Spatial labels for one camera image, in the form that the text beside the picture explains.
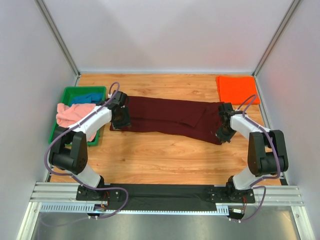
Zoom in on maroon t shirt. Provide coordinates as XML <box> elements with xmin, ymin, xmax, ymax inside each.
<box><xmin>122</xmin><ymin>96</ymin><xmax>222</xmax><ymax>145</ymax></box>

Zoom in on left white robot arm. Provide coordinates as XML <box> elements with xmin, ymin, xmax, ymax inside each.
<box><xmin>47</xmin><ymin>90</ymin><xmax>131</xmax><ymax>201</ymax></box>

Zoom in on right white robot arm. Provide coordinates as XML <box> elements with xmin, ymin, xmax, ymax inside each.
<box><xmin>215</xmin><ymin>103</ymin><xmax>289</xmax><ymax>202</ymax></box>

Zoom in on blue t shirt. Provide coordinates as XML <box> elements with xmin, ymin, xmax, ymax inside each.
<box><xmin>69</xmin><ymin>93</ymin><xmax>103</xmax><ymax>106</ymax></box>

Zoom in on folded orange t shirt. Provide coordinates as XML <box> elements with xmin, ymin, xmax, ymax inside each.
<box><xmin>216</xmin><ymin>75</ymin><xmax>258</xmax><ymax>105</ymax></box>

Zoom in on pink t shirt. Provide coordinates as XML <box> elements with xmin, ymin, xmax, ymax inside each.
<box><xmin>56</xmin><ymin>103</ymin><xmax>96</xmax><ymax>128</ymax></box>

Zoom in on green plastic bin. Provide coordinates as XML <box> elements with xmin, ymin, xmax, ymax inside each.
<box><xmin>47</xmin><ymin>86</ymin><xmax>108</xmax><ymax>147</ymax></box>

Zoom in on black base mat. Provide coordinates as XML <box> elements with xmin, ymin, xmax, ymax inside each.
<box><xmin>76</xmin><ymin>183</ymin><xmax>256</xmax><ymax>212</ymax></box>

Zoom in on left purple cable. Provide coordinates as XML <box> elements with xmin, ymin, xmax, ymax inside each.
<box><xmin>39</xmin><ymin>81</ymin><xmax>130</xmax><ymax>227</ymax></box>

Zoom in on aluminium rail frame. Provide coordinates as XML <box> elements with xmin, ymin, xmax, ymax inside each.
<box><xmin>29</xmin><ymin>182</ymin><xmax>304</xmax><ymax>207</ymax></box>

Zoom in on grey slotted cable duct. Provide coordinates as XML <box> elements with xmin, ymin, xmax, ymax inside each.
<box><xmin>39</xmin><ymin>203</ymin><xmax>230</xmax><ymax>215</ymax></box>

